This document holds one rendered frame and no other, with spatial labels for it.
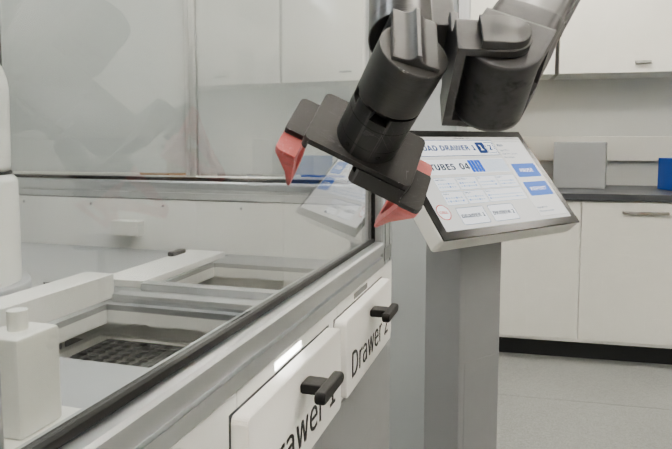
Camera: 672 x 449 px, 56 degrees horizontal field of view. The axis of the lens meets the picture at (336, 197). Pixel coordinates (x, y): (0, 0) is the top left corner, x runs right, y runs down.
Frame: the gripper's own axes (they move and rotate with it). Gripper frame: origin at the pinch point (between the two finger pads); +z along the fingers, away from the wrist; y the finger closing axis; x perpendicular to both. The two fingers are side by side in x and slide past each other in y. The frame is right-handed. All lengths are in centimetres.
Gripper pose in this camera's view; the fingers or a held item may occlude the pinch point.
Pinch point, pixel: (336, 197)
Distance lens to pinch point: 63.2
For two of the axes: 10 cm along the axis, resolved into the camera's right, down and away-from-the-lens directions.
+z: -3.1, 5.7, 7.6
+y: -9.0, -4.3, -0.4
